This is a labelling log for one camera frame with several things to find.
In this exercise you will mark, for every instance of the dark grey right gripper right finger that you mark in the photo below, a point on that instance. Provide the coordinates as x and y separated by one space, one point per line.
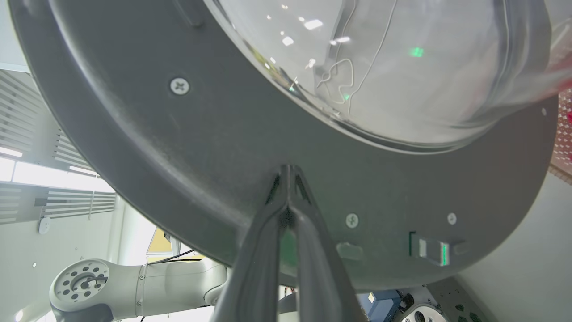
319 273

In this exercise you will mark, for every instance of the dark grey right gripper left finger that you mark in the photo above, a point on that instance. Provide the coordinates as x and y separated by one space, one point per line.
257 273

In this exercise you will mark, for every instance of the grey washing machine door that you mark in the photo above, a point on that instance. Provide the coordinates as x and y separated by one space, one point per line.
187 147

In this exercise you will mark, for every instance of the red patterned cloth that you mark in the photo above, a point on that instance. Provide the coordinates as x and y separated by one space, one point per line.
564 134

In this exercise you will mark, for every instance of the round white wall sensor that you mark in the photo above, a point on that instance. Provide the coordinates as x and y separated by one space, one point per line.
44 225

